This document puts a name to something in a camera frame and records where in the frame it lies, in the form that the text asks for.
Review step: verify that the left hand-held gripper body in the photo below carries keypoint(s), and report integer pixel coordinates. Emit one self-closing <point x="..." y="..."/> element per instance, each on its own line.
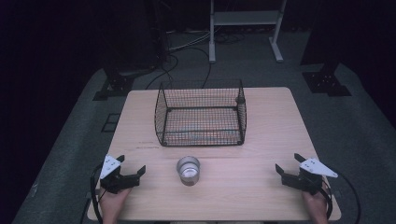
<point x="109" y="166"/>

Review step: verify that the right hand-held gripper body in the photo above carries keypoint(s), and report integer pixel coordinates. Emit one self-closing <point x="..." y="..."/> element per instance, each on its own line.
<point x="313" y="167"/>

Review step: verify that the black floor frame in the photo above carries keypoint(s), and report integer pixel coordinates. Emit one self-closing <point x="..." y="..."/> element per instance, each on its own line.
<point x="110" y="122"/>

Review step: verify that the metal cup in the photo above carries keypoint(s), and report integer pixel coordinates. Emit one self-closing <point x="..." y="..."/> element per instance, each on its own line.
<point x="188" y="171"/>

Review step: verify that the white metal table frame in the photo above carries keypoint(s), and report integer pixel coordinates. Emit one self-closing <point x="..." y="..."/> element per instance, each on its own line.
<point x="246" y="18"/>

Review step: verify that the person's left hand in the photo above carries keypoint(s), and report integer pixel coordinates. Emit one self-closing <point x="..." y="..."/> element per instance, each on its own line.
<point x="112" y="202"/>

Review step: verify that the person's right hand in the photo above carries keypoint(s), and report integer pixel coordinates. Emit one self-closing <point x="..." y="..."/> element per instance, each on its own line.
<point x="316" y="207"/>

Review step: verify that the dark metal stand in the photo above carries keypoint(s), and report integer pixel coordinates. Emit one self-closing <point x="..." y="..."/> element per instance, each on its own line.
<point x="115" y="84"/>
<point x="326" y="81"/>

